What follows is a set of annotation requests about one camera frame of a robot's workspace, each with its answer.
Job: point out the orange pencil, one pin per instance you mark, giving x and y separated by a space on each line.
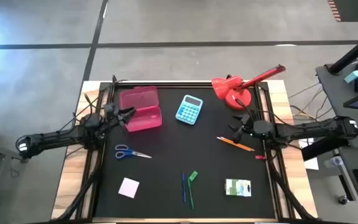
238 145
225 141

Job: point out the green eraser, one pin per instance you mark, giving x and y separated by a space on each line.
193 176

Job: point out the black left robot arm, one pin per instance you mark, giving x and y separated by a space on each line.
57 137

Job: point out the black aluminium table frame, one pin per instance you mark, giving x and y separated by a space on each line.
182 84

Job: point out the pink plastic pencil case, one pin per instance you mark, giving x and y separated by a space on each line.
141 109

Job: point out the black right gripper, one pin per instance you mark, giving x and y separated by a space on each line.
261 129

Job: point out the pale sticky note pad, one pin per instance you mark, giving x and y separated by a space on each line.
129 188

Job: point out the light blue calculator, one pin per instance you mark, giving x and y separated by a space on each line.
189 110

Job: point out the green pen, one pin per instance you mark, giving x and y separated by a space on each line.
190 196

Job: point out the dark grey side desk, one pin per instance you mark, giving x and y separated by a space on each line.
337 99

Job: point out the white paper sheet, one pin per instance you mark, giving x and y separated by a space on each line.
312 163

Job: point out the teal small block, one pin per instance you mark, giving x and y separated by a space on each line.
352 76

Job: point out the clear water bottle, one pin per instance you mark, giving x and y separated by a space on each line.
333 161

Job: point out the black slanted pole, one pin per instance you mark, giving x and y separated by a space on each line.
353 54

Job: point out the red desk lamp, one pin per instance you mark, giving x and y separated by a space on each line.
238 98

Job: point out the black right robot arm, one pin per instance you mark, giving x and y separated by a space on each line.
315 129

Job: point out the blue pen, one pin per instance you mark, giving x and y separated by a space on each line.
184 186

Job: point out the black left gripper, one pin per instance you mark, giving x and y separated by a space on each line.
112 114

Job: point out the white green card pack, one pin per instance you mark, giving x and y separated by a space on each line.
238 187

